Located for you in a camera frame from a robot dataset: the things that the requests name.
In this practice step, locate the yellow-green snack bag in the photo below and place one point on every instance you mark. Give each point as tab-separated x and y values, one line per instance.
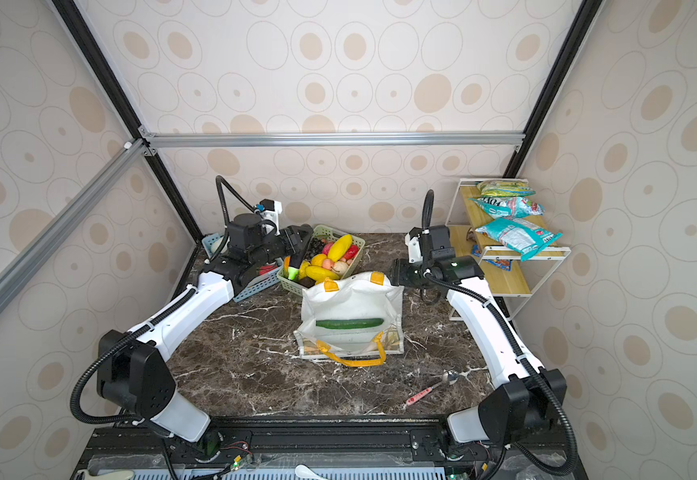
505	188

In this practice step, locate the teal snack bag middle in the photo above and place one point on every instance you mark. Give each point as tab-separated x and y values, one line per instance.
517	207

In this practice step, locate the horizontal aluminium rail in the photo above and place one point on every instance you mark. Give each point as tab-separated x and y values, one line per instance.
338	139

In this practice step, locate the pink handled spoon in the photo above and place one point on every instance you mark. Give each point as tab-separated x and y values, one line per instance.
448	378

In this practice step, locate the white grocery bag yellow handles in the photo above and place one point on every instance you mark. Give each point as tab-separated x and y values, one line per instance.
364	295

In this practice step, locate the green cucumber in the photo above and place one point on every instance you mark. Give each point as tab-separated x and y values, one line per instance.
349	324

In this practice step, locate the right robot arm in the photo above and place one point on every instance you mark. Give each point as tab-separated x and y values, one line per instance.
527	398

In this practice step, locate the tall yellow mango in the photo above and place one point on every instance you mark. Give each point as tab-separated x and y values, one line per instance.
340	248

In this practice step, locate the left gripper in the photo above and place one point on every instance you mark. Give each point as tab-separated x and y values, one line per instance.
289	236

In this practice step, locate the white wire wooden shelf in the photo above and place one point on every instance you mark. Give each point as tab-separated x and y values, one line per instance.
513	289

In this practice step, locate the blue snack packet lower shelf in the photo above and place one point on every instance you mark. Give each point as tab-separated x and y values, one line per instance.
501	264

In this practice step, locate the teal snack bag front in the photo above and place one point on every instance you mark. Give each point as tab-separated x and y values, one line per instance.
519	235

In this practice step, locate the green plastic basket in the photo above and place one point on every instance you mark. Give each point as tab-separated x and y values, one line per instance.
322	240

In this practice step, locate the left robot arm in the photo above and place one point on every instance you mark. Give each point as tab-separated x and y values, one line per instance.
130	381

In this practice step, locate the lying yellow mango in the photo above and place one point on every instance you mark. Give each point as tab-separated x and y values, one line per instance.
319	274

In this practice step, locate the diagonal aluminium rail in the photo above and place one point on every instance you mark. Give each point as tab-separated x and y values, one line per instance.
15	277

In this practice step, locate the teal snack bag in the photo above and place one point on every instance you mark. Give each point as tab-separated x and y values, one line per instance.
517	207
519	235

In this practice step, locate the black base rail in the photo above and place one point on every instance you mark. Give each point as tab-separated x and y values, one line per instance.
377	447

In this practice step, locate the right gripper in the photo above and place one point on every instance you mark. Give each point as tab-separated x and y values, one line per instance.
399	272

